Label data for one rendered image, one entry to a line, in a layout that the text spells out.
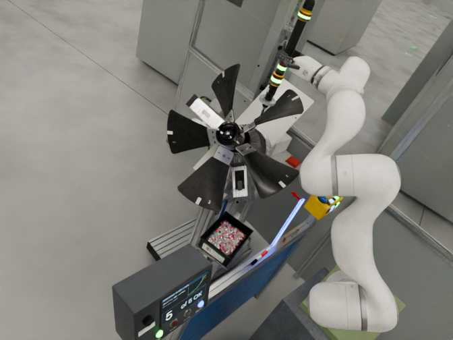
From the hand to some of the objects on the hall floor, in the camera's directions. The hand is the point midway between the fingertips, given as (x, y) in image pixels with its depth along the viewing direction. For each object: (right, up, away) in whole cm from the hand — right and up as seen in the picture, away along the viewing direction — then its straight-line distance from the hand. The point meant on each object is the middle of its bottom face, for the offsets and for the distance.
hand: (287, 54), depth 126 cm
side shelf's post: (-17, -95, +146) cm, 175 cm away
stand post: (-49, -106, +118) cm, 166 cm away
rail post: (-62, -156, +56) cm, 177 cm away
